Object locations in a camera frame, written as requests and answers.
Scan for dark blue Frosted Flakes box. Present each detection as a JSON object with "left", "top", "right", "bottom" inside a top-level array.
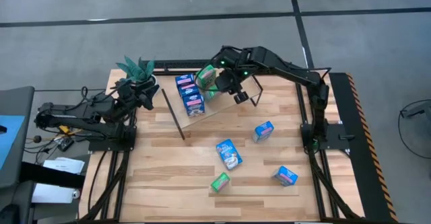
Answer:
[
  {"left": 174, "top": 74, "right": 195, "bottom": 87},
  {"left": 177, "top": 83, "right": 200, "bottom": 98},
  {"left": 182, "top": 94, "right": 206, "bottom": 118}
]

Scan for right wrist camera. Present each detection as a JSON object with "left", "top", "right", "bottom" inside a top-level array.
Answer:
[{"left": 233, "top": 90, "right": 251, "bottom": 105}]

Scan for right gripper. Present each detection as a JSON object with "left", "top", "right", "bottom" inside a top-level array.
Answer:
[{"left": 209, "top": 68, "right": 243, "bottom": 96}]

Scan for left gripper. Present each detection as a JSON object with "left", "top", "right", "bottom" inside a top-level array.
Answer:
[{"left": 116, "top": 81, "right": 160, "bottom": 112}]

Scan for light blue Rice Krispies box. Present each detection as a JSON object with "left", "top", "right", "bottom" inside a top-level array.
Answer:
[
  {"left": 215, "top": 139, "right": 243, "bottom": 171},
  {"left": 272, "top": 165, "right": 299, "bottom": 187},
  {"left": 252, "top": 121, "right": 275, "bottom": 143}
]

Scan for small black device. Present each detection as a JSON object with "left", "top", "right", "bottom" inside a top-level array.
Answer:
[{"left": 57, "top": 137, "right": 75, "bottom": 152}]

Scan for black ribbed strip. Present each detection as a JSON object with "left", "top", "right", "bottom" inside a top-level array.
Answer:
[{"left": 143, "top": 59, "right": 224, "bottom": 69}]

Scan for blue sheet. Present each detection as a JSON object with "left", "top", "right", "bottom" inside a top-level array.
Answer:
[{"left": 0, "top": 115, "right": 26, "bottom": 171}]

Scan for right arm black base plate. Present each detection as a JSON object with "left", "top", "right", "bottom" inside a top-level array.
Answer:
[{"left": 300, "top": 122, "right": 351, "bottom": 151}]

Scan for green artificial plant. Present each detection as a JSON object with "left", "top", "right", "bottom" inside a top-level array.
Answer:
[{"left": 116, "top": 55, "right": 156, "bottom": 84}]

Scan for white papers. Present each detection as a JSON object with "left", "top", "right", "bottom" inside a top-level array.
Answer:
[{"left": 31, "top": 156, "right": 86, "bottom": 204}]

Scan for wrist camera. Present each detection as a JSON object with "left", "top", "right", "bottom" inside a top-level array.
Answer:
[
  {"left": 117, "top": 80, "right": 133, "bottom": 93},
  {"left": 233, "top": 90, "right": 251, "bottom": 105}
]

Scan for wooden shelf with black legs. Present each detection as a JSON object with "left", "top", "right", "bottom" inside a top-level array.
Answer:
[{"left": 161, "top": 56, "right": 264, "bottom": 141}]

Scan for black bar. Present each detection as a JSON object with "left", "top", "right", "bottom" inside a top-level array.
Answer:
[{"left": 20, "top": 161, "right": 85, "bottom": 188}]

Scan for black round floor stand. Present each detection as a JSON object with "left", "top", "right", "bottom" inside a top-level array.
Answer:
[{"left": 398, "top": 98, "right": 431, "bottom": 160}]

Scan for black metal table frame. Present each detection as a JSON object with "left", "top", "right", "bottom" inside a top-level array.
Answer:
[{"left": 79, "top": 67, "right": 366, "bottom": 224}]

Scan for yellow connector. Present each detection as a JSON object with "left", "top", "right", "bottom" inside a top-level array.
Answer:
[{"left": 59, "top": 125, "right": 81, "bottom": 136}]

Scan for white plant pot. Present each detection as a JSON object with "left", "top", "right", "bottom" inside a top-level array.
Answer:
[{"left": 147, "top": 75, "right": 162, "bottom": 94}]

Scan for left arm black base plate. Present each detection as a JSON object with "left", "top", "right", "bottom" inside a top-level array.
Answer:
[{"left": 88, "top": 125, "right": 137, "bottom": 152}]

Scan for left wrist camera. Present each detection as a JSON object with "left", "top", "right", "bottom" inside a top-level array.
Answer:
[{"left": 117, "top": 80, "right": 133, "bottom": 93}]

